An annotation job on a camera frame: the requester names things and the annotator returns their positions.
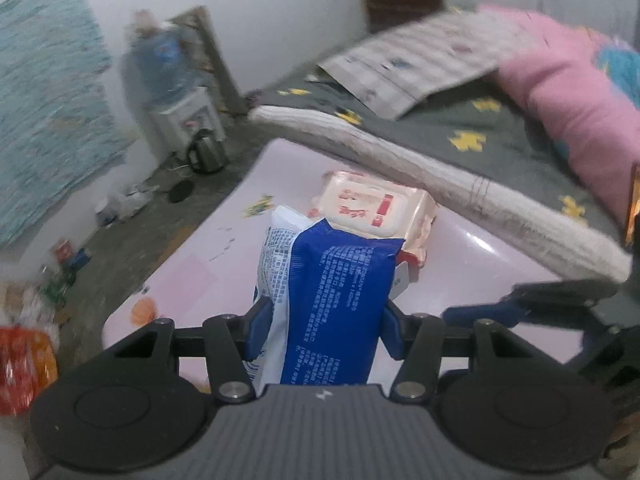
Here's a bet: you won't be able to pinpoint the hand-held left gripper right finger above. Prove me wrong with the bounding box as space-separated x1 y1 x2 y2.
381 300 523 403

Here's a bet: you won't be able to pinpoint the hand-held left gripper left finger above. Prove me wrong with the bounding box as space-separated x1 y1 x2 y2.
117 297 276 403

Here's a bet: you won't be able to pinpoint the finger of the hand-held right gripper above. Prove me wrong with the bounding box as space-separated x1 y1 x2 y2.
442 281 623 333

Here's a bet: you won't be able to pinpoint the blue white wipes pack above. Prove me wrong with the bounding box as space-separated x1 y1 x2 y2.
252 205 406 391

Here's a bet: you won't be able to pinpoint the pink printed mat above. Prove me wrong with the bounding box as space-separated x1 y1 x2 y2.
102 137 586 396

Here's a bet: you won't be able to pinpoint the pink red wipes pack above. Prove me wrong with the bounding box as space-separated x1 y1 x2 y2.
309 170 438 268

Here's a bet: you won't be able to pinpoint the black round kettle base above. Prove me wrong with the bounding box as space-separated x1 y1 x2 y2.
168 181 195 204

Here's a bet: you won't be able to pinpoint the white quilted mattress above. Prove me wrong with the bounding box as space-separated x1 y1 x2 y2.
249 105 633 283

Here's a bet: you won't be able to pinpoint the small white plastic bag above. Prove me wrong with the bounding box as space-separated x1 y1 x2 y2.
107 182 151 221

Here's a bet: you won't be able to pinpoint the black steel electric kettle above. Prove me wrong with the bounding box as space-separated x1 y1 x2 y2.
186 129 228 175

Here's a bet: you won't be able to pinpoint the red carton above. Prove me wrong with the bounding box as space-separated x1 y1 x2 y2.
52 240 76 266

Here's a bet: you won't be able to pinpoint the crumpled white plastic bags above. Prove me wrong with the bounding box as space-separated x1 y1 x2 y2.
5 282 58 331

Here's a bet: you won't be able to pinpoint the pink quilt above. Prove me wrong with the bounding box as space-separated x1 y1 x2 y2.
475 2 640 196

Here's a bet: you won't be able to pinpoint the orange red plastic bag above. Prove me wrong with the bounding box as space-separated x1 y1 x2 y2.
0 325 60 416

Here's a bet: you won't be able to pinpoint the checkered printed blanket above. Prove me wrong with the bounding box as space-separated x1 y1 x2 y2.
317 7 546 121

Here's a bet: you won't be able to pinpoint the wooden framed board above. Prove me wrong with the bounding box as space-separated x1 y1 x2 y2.
172 6 248 116

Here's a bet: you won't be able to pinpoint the blue water dispenser bottle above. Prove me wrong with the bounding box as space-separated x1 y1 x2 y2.
127 7 201 106

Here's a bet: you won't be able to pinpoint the blue floral wall cloth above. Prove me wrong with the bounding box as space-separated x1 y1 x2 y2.
0 0 128 248

